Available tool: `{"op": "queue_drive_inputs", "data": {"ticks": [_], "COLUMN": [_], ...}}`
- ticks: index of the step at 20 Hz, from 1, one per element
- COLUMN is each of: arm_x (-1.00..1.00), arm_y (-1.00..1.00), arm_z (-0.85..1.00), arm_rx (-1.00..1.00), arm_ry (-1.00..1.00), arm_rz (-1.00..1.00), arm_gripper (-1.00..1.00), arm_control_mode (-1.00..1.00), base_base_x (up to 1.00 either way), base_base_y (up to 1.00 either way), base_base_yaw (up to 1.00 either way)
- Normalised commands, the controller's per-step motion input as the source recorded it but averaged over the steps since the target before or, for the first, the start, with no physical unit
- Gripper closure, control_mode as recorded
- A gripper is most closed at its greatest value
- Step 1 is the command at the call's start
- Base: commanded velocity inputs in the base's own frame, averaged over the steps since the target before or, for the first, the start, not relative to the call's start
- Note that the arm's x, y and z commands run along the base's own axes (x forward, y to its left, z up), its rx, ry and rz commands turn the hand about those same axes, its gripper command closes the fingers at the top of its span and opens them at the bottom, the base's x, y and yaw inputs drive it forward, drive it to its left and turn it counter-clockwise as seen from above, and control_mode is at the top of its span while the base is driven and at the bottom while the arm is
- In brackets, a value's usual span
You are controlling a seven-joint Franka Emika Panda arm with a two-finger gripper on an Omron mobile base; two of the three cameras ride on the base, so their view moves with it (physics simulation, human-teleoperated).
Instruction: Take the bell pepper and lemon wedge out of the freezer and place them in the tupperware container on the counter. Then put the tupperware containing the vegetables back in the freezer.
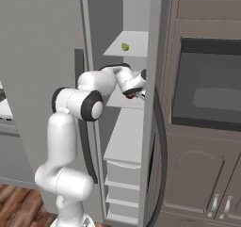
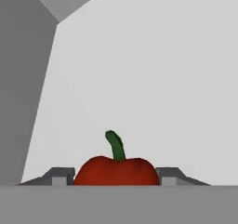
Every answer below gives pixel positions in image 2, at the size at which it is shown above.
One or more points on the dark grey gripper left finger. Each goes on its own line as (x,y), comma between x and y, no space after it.
(59,175)

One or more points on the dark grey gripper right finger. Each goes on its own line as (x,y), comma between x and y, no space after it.
(171,175)

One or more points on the red bell pepper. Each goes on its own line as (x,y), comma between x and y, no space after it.
(116,172)

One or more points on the white freezer interior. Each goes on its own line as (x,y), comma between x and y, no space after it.
(145,79)

